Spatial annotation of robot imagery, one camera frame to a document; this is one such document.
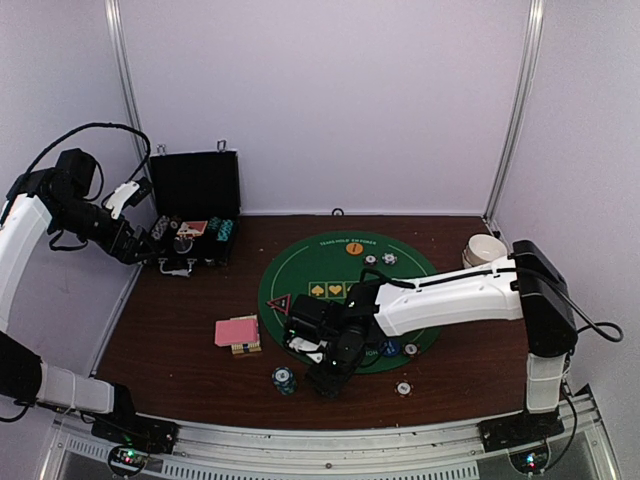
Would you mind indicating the blue white chip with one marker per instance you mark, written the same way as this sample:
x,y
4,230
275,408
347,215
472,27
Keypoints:
x,y
389,258

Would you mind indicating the black poker case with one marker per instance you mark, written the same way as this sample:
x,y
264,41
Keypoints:
x,y
196,186

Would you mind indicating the upper white bowl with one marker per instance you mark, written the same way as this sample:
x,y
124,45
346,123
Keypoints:
x,y
483,248

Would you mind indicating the brown chip stack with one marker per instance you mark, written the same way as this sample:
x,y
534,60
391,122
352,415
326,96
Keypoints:
x,y
404,389

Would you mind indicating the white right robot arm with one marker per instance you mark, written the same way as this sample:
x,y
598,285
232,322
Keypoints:
x,y
521,285

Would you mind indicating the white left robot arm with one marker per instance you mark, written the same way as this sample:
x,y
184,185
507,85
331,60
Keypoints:
x,y
55,201

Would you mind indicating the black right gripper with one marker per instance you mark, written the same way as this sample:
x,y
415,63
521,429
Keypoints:
x,y
330,385

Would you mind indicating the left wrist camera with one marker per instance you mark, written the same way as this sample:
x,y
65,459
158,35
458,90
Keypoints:
x,y
130,193

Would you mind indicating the blue round button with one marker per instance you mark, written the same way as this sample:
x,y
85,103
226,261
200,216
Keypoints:
x,y
390,348

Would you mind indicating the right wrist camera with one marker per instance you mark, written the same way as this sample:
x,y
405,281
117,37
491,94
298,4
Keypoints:
x,y
310,325

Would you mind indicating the red triangular dealer marker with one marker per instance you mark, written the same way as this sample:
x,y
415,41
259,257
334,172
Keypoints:
x,y
281,304

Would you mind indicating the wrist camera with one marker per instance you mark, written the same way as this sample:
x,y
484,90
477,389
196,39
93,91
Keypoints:
x,y
310,325
130,193

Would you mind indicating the red card deck in case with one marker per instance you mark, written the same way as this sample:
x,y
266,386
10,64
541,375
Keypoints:
x,y
192,228

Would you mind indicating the dark blue chip stack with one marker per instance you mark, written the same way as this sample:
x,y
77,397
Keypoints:
x,y
284,380

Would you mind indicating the round green poker mat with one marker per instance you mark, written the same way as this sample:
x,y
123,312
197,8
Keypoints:
x,y
320,267

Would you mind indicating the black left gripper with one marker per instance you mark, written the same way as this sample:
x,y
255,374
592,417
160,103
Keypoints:
x,y
125,253

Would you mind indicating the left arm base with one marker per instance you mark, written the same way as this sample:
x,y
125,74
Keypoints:
x,y
135,443

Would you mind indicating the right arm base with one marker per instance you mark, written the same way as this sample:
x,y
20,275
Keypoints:
x,y
524,437

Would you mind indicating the white black chips in case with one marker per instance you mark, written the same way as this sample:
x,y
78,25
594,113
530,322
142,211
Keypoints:
x,y
163,225

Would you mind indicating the pink playing card deck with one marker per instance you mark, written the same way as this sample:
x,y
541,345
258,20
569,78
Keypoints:
x,y
232,332

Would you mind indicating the orange round button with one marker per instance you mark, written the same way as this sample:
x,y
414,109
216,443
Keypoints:
x,y
354,248

